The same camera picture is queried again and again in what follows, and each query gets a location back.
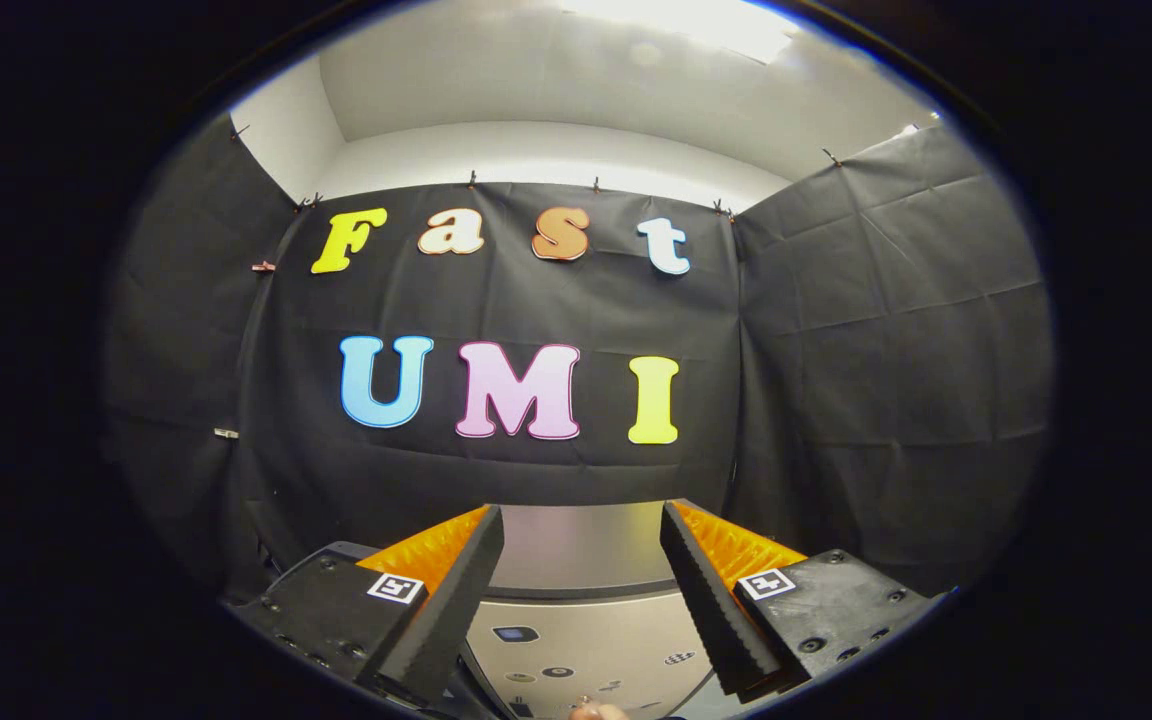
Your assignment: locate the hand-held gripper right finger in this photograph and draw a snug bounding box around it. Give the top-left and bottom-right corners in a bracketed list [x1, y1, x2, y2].
[658, 501, 941, 699]

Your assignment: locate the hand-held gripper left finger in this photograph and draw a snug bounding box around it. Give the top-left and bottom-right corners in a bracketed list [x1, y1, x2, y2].
[229, 504, 505, 707]

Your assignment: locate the gray metal cabinet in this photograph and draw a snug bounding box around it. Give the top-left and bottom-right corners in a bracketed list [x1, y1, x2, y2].
[464, 500, 737, 720]

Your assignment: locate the black backdrop cloth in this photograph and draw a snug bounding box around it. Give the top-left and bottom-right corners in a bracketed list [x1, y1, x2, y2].
[106, 110, 1055, 611]

